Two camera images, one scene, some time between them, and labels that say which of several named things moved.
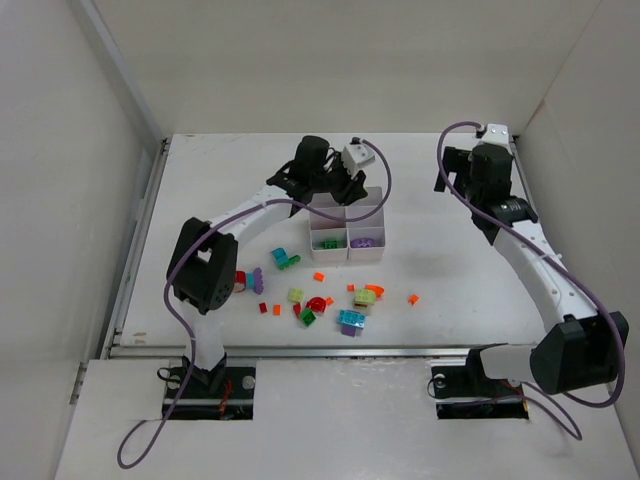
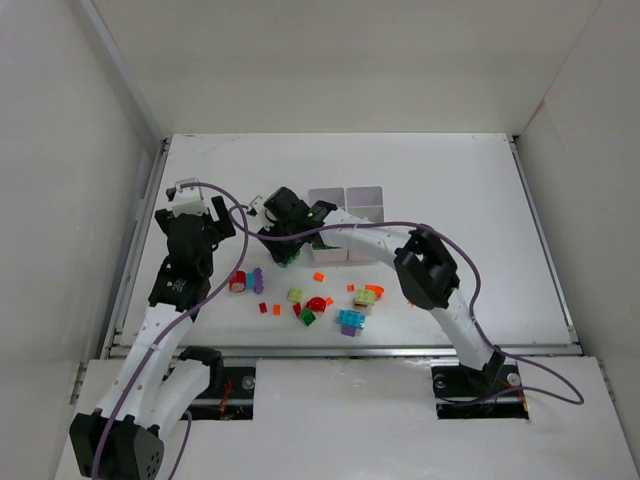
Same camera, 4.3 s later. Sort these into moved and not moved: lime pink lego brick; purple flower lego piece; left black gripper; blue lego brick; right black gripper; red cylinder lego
Moved: left black gripper; right black gripper
Not moved: red cylinder lego; lime pink lego brick; purple flower lego piece; blue lego brick
